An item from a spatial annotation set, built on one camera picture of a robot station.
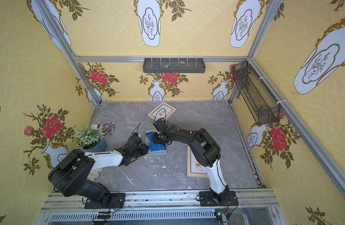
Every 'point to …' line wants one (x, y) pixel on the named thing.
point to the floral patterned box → (107, 128)
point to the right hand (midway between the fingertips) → (154, 143)
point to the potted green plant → (90, 139)
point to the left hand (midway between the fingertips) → (150, 149)
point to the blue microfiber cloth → (153, 146)
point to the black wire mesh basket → (263, 106)
